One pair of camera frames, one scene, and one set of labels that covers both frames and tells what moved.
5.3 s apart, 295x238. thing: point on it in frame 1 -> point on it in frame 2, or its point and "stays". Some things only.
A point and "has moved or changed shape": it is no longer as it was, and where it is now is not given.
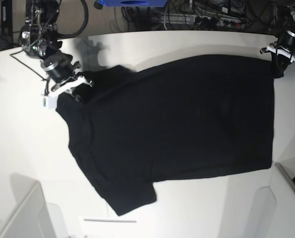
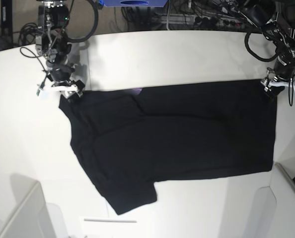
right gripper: x=286 y=45 -> x=283 y=75
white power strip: x=192 y=19 stays
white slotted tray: x=110 y=227 stays
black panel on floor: x=6 y=18 stays
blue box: x=134 y=3 stays
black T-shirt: x=128 y=129 has moved or changed shape
